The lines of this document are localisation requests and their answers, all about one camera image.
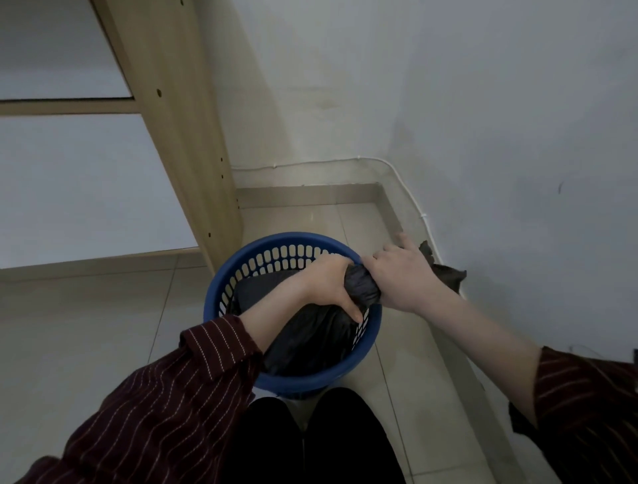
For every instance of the person's right hand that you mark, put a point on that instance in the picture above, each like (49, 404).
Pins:
(403, 279)

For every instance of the person's left hand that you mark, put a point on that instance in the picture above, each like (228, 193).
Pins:
(323, 281)

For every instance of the person's right fingers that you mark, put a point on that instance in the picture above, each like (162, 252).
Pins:
(381, 259)

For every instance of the person's left thumb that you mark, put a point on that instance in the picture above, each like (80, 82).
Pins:
(348, 305)

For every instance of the black plastic garbage bag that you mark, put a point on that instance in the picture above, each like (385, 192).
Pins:
(311, 334)

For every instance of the person's left forearm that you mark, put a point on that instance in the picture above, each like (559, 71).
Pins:
(199, 379)

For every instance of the person's right forearm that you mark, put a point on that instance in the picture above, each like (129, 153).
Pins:
(483, 344)

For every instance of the blue plastic waste basket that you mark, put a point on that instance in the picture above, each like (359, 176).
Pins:
(249, 259)

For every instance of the person's right leg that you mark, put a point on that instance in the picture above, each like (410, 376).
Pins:
(349, 439)

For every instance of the person's leg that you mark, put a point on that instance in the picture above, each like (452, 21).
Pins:
(349, 439)
(264, 444)

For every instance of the person's left leg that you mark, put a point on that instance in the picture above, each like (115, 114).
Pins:
(264, 444)

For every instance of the light wooden shelf frame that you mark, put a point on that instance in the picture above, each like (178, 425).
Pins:
(184, 129)

